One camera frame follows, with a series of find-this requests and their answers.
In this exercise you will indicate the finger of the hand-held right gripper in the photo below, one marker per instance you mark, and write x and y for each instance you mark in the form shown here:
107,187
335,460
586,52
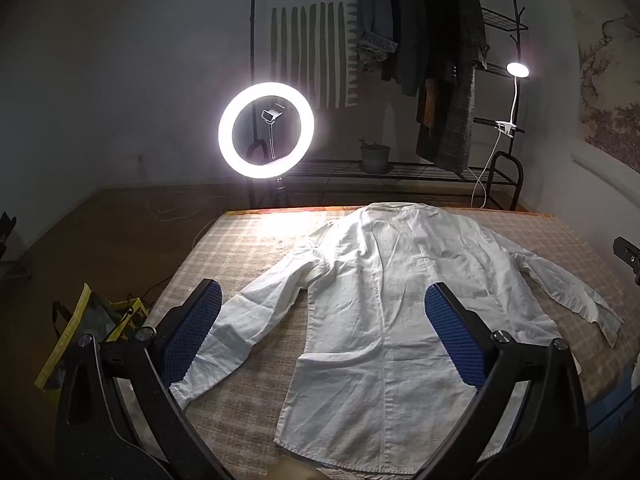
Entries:
625,250

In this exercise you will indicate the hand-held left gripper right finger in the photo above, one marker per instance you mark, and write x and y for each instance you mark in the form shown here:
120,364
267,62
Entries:
455,335

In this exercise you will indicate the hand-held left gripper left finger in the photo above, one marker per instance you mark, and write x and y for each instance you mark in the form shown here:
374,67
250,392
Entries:
192,325

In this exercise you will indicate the white long-sleeved shirt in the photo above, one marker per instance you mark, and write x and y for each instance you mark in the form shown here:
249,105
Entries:
380,310

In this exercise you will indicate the black metal clothes rack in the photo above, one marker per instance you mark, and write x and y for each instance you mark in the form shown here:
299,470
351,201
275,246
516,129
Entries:
325,165

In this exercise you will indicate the yellow-trimmed green bag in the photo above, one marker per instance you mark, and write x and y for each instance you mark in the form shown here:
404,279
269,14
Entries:
87,315

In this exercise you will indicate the small potted plant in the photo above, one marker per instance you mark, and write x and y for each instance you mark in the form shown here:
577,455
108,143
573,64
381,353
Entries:
375,157

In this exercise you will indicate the dark object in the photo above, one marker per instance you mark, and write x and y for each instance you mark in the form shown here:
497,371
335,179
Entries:
6,235

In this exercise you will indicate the white clip lamp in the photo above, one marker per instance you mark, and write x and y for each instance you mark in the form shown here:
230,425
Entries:
518,69

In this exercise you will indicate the grey plaid coat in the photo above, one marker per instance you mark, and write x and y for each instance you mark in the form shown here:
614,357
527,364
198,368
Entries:
457,110

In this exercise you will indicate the orange garment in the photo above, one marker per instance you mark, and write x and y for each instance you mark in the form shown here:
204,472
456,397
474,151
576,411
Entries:
429,105

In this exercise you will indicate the dark green jacket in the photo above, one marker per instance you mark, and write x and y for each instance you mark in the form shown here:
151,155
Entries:
407,25

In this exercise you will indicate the blue denim jacket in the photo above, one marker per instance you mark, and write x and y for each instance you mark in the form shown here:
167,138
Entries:
375,15

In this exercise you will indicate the landscape wall hanging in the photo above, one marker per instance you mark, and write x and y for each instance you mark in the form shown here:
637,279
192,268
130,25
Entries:
610,60

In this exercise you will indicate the striped wall poster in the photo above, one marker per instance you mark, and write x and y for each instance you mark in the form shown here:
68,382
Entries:
305,35

